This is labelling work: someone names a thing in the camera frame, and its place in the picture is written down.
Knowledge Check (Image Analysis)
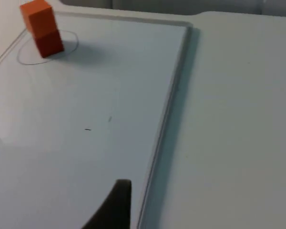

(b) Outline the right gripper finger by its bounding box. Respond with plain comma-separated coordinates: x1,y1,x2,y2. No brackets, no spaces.
81,179,133,229

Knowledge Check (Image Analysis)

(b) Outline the red cube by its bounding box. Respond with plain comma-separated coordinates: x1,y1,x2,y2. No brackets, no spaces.
33,29,65,59

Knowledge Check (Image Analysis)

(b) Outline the orange cube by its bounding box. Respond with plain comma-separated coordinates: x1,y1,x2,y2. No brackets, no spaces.
20,0,60,39

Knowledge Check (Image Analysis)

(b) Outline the grey-framed whiteboard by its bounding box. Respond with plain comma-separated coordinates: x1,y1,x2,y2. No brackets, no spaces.
0,10,194,229

